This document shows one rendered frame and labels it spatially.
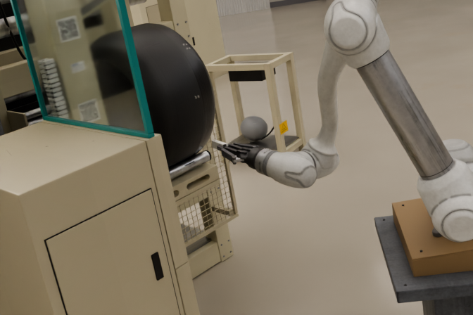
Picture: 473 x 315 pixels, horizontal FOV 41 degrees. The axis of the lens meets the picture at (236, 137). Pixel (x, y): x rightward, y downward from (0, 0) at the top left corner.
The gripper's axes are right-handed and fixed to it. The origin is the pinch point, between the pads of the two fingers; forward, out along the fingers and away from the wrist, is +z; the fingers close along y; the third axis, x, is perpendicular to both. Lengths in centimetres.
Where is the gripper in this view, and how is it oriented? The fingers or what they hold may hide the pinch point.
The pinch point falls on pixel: (219, 145)
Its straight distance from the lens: 229.6
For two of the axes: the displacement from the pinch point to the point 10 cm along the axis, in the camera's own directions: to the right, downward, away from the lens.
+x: 0.7, 9.1, 4.0
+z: -7.2, -2.3, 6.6
